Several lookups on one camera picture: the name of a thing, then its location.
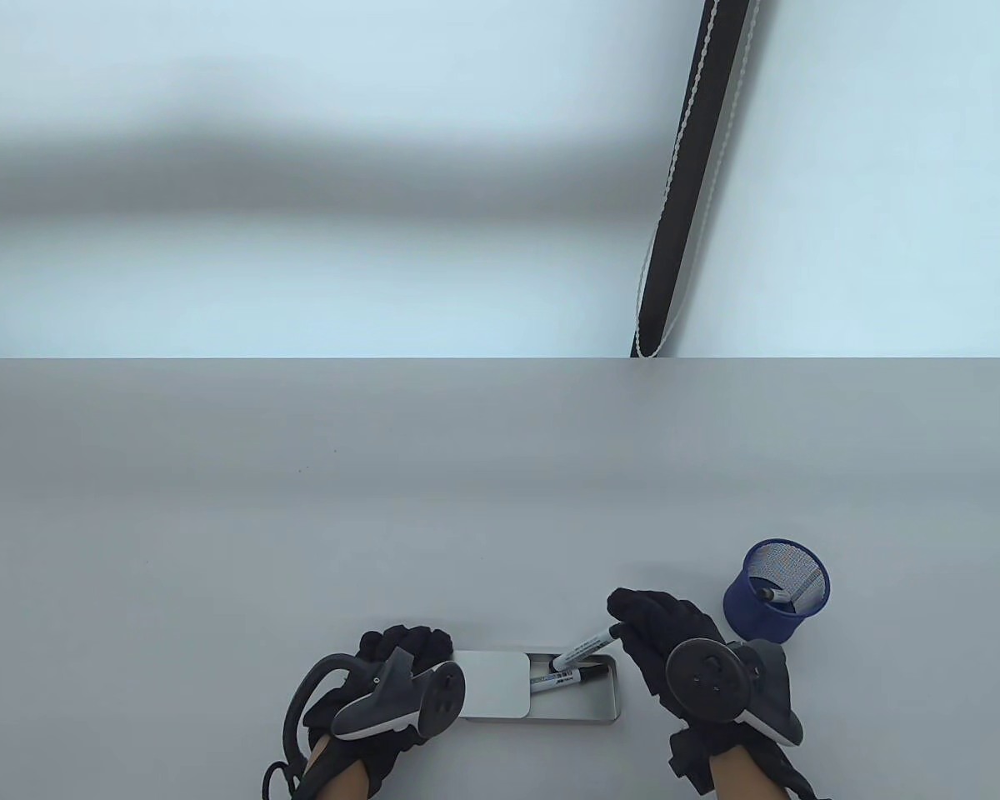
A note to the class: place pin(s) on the person's left forearm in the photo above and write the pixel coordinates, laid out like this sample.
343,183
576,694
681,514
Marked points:
343,775

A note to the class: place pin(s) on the person's left fingers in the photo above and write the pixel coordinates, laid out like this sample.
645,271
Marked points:
407,642

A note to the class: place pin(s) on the silver metal pencil tin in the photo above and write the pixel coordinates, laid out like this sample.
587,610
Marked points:
579,704

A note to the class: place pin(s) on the black marker pen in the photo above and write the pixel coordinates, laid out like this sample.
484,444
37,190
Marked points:
773,596

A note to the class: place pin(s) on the blue mesh pen cup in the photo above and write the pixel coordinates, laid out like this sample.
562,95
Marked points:
762,608

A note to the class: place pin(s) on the person's right thumb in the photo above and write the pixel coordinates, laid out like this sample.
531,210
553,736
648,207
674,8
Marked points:
637,662

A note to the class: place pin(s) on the black vertical pole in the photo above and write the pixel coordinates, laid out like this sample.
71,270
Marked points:
690,167

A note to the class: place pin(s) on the grey wrist controller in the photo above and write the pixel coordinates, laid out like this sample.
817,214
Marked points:
717,679
400,696

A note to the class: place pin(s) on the grey right wrist controller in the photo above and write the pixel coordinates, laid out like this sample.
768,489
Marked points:
717,679

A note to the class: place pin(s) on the person's left hand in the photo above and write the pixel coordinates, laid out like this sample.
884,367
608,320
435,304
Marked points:
387,646

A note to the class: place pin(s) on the grey left wrist controller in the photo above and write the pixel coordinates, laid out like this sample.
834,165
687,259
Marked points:
400,696

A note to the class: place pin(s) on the silver tin sliding lid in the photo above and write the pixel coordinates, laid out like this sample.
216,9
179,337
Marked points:
496,685

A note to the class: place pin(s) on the person's right forearm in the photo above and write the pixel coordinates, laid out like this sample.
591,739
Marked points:
737,775

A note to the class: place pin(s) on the white marker with black cap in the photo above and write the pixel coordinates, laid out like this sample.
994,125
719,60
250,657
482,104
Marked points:
560,680
585,647

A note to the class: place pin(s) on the person's right hand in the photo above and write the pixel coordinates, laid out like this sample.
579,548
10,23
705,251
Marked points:
662,621

